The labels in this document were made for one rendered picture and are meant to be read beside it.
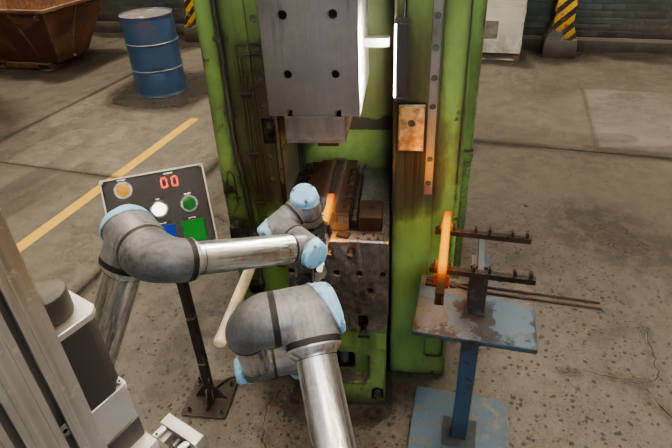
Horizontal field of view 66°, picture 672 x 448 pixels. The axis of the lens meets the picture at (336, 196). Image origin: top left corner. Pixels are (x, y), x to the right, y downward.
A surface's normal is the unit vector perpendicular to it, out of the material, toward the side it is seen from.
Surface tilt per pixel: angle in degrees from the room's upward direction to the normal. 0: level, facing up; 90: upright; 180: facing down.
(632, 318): 0
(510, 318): 0
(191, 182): 60
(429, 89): 90
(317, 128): 90
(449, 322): 0
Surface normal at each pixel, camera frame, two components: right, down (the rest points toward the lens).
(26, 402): 0.84, 0.25
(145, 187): 0.25, -0.01
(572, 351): -0.04, -0.86
